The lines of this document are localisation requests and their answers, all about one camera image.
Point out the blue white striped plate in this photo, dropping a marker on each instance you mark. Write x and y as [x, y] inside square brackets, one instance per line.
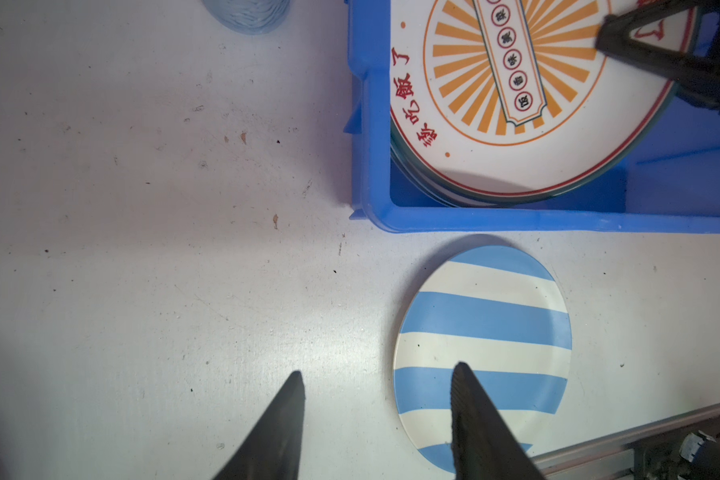
[499, 310]

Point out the orange sunburst pattern plate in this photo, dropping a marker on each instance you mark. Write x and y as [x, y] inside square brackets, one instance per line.
[512, 98]

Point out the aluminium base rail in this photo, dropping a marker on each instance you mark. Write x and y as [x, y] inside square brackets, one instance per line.
[685, 446]

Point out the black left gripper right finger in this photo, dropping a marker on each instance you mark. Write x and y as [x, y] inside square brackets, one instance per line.
[482, 445]

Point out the green clover pattern plate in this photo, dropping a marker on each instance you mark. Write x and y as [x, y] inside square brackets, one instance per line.
[441, 190]

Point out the blue plastic bin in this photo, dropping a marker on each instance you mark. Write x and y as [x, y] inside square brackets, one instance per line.
[669, 184]

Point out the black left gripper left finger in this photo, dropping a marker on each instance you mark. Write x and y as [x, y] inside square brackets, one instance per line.
[272, 449]

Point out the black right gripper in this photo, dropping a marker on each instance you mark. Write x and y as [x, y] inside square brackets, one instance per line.
[697, 76]

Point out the blue ribbed plastic cup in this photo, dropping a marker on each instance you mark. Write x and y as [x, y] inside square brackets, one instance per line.
[250, 17]

